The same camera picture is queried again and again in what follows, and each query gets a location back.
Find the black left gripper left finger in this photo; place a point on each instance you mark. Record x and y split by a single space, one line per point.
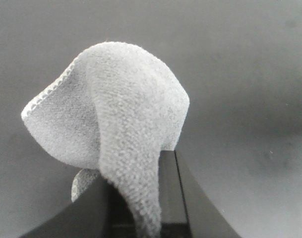
88 216

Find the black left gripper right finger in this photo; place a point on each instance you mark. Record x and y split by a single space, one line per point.
186 210

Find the gray cloth with purple side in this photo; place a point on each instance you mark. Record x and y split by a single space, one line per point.
111 113

